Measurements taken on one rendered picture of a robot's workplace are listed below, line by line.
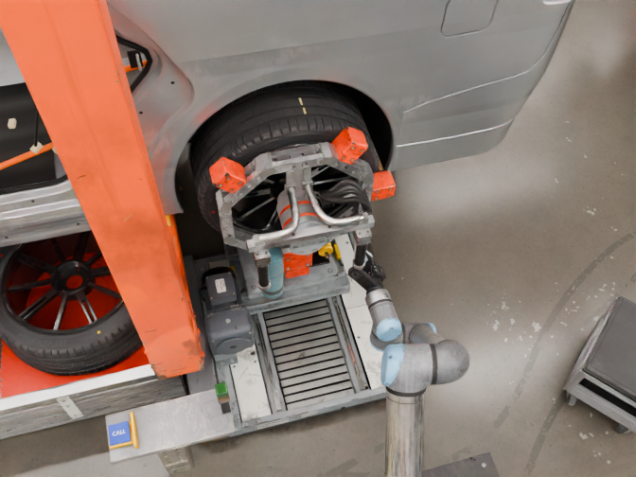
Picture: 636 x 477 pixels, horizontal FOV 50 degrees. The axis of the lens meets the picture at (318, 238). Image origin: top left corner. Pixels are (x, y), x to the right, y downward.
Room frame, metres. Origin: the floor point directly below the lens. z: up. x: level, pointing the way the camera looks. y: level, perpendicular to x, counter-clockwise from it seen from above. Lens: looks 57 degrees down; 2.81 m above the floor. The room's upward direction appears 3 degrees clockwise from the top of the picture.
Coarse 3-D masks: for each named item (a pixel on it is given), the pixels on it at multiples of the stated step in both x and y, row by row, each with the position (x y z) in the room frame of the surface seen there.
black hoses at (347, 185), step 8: (336, 184) 1.36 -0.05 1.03; (344, 184) 1.36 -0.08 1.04; (352, 184) 1.36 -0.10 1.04; (320, 192) 1.36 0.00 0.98; (328, 192) 1.34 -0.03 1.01; (336, 192) 1.33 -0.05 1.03; (344, 192) 1.32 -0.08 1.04; (352, 192) 1.32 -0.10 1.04; (360, 192) 1.34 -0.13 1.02; (320, 200) 1.34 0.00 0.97; (328, 200) 1.32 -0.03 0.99; (336, 200) 1.31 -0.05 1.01; (344, 200) 1.30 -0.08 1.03; (352, 200) 1.29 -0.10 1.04; (360, 200) 1.30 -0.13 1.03; (368, 200) 1.34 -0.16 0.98; (368, 208) 1.30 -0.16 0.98
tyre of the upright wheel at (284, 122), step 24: (264, 96) 1.59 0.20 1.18; (288, 96) 1.60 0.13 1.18; (312, 96) 1.62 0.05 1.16; (336, 96) 1.67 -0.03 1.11; (216, 120) 1.54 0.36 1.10; (240, 120) 1.51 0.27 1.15; (264, 120) 1.49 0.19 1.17; (288, 120) 1.49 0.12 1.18; (312, 120) 1.50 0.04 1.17; (336, 120) 1.54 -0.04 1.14; (360, 120) 1.64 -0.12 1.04; (192, 144) 1.55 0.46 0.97; (216, 144) 1.46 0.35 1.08; (240, 144) 1.42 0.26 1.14; (264, 144) 1.42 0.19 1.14; (288, 144) 1.45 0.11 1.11; (192, 168) 1.49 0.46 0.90; (216, 216) 1.36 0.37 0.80
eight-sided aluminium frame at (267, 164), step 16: (320, 144) 1.45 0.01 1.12; (256, 160) 1.38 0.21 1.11; (272, 160) 1.38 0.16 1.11; (288, 160) 1.38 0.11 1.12; (304, 160) 1.38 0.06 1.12; (320, 160) 1.39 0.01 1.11; (336, 160) 1.41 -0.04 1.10; (256, 176) 1.33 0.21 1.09; (352, 176) 1.43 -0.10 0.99; (368, 176) 1.44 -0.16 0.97; (224, 192) 1.34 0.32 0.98; (240, 192) 1.31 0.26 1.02; (368, 192) 1.45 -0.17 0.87; (224, 208) 1.29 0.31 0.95; (352, 208) 1.48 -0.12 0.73; (224, 224) 1.29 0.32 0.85; (224, 240) 1.29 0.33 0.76; (240, 240) 1.31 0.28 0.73
